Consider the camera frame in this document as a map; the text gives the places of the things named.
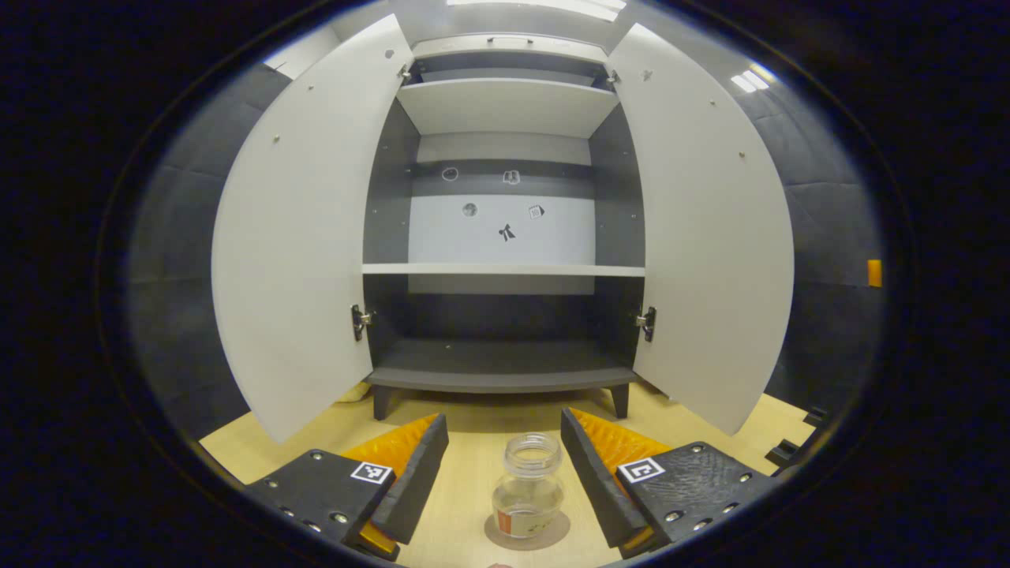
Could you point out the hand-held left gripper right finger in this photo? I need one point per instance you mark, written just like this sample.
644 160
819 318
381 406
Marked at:
600 481

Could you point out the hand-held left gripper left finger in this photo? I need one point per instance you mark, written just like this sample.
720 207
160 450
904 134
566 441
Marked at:
414 481

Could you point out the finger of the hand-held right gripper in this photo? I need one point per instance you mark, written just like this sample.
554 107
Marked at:
874 273

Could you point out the clear plastic bottle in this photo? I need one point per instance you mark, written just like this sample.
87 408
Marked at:
527 497

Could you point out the white cabinet door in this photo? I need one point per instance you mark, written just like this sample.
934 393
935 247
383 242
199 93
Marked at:
300 237
710 237

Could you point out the black table clamp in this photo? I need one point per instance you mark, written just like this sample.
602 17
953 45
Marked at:
816 416
783 454

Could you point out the small ceiling light panel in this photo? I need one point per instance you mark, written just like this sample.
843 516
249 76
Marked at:
750 80

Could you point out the black backdrop cloth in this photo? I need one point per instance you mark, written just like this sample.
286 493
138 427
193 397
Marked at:
181 237

